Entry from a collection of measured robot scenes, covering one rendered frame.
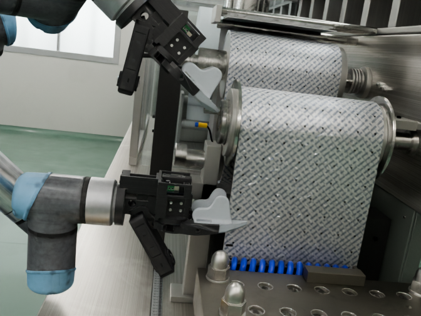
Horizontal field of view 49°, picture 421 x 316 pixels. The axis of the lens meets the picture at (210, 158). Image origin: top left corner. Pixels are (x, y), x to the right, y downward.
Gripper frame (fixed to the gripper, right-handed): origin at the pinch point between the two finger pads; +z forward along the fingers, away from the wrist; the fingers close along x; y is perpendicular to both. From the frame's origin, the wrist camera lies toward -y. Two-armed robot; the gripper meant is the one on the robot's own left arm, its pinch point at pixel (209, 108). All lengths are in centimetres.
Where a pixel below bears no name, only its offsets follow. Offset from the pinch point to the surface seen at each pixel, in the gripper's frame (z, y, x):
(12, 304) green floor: 25, -144, 142
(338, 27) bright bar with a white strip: 10.5, 31.4, 24.3
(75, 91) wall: -53, -127, 552
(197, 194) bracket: 9.8, -12.1, 1.9
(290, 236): 24.2, -4.9, -5.5
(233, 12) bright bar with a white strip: -7.4, 16.8, 24.4
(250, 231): 18.6, -9.0, -5.5
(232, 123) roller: 3.5, 1.2, -4.9
